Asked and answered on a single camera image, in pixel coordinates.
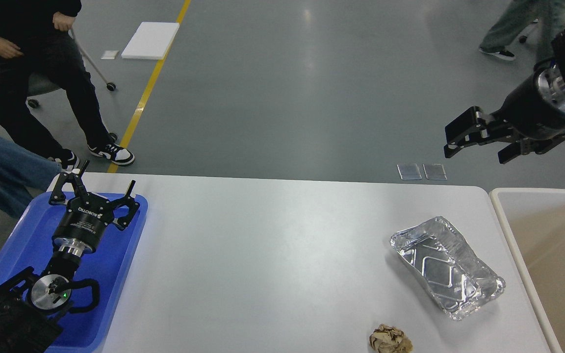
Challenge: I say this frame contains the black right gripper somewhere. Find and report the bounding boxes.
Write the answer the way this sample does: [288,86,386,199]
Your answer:
[443,66,565,164]

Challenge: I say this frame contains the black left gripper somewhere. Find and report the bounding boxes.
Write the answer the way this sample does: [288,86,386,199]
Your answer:
[49,160,141,254]

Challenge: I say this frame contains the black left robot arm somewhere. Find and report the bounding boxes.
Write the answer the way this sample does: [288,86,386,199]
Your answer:
[0,167,147,353]

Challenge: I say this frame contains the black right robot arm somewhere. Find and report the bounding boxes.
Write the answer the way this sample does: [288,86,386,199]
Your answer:
[443,29,565,164]

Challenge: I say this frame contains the blue plastic tray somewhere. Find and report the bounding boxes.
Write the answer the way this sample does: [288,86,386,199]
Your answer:
[0,192,148,353]

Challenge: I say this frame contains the clear floor plate right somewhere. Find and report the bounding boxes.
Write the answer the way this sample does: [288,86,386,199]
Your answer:
[422,163,448,181]

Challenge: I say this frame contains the clear floor plate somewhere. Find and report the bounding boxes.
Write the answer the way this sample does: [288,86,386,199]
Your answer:
[397,163,422,180]
[422,163,448,181]

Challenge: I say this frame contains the person in blue jeans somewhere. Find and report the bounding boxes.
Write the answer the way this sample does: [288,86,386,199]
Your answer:
[0,137,63,219]

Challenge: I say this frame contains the clear floor plate left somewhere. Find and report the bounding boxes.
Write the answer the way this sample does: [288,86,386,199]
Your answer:
[397,163,422,180]

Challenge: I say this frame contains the beige plastic bin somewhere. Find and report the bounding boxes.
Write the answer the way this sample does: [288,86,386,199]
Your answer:
[489,188,565,353]

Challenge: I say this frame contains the standing person green trousers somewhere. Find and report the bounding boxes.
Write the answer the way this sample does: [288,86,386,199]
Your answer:
[478,0,565,62]

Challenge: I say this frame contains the grey office chair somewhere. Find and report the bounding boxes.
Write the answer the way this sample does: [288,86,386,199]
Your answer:
[26,29,117,109]

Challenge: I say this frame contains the aluminium foil tray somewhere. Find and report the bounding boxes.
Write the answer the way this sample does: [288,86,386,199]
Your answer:
[390,216,505,320]

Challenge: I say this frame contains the small white floor card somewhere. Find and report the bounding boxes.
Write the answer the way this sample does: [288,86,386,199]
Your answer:
[101,50,119,60]

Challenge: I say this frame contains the white foam board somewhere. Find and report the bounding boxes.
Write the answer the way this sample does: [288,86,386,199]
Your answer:
[121,22,180,60]

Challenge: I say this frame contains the seated person in black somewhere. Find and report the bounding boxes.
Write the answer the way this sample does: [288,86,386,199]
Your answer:
[0,0,135,169]

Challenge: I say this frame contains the crumpled brown paper ball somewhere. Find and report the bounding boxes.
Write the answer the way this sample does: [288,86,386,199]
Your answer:
[368,324,414,353]

